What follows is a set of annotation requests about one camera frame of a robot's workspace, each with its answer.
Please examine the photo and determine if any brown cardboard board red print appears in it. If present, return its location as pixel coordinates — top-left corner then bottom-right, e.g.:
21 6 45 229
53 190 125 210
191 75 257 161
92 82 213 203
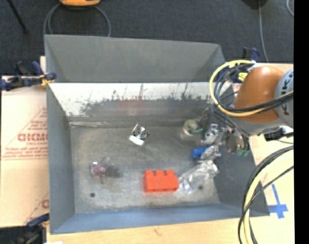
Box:
0 55 51 229

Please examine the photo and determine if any clear glass jar white lid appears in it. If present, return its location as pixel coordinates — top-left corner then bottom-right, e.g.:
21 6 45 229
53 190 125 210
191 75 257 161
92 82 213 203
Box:
129 123 150 146

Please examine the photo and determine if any grey metal bin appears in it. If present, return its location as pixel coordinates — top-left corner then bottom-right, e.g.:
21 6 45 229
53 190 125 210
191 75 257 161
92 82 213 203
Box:
44 34 270 235

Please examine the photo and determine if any small purple toy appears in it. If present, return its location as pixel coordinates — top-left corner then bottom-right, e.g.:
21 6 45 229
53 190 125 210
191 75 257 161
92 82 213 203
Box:
90 157 120 184

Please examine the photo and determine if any clear plastic bottle blue cap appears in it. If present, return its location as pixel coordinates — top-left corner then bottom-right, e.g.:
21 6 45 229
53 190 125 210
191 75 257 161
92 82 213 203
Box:
178 146 221 196

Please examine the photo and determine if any yellow-green ring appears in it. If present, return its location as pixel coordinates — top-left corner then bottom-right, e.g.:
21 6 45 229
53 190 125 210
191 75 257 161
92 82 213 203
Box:
183 119 205 136

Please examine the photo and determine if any orange-red toy brick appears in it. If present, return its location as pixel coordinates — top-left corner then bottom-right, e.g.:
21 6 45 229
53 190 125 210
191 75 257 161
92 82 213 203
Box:
143 169 180 193

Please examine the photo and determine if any black cylinder on white bracket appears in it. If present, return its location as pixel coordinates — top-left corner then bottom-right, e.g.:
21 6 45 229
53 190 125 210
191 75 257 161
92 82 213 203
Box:
264 127 294 140

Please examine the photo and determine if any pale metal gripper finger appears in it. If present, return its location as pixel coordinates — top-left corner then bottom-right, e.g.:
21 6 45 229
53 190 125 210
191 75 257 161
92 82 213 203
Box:
200 123 220 146

